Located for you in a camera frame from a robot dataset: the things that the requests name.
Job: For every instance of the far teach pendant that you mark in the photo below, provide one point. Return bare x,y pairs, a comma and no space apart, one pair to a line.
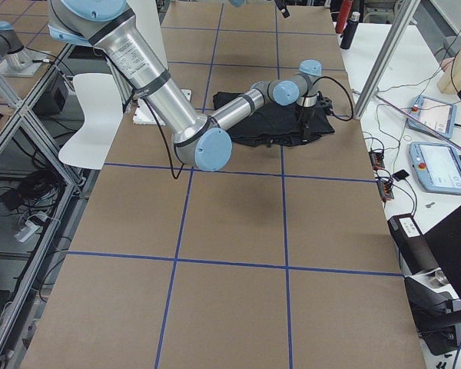
433,113

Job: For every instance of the black computer monitor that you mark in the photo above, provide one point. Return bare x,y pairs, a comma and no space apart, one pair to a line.
444,241

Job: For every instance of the black water bottle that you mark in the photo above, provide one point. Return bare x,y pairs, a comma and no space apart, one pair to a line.
349,31

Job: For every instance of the aluminium frame post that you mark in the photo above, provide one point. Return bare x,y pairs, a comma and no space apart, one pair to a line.
392,40

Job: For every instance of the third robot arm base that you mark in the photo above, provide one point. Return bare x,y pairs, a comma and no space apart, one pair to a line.
15,59

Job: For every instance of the aluminium side frame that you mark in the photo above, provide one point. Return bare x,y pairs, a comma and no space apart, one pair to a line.
37,116

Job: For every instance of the orange circuit board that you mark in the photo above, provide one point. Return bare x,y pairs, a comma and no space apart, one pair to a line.
376,160

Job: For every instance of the near teach pendant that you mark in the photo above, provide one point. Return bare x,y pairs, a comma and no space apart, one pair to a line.
437,167

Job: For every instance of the teach pendant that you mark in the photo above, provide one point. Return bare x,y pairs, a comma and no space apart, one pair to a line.
433,113
437,167

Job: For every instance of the white power strip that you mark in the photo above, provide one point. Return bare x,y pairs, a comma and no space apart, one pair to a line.
30,227

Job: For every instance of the red bottle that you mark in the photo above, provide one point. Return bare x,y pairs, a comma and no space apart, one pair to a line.
343,16

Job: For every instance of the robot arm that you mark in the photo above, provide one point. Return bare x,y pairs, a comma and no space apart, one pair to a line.
199,140

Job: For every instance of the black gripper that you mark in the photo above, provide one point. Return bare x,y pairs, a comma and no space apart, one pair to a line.
304,114

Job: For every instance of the white plastic chair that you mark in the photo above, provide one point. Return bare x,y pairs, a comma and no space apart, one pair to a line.
101,105

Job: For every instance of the black graphic t-shirt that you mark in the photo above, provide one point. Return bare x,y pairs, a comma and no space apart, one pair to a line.
274,124

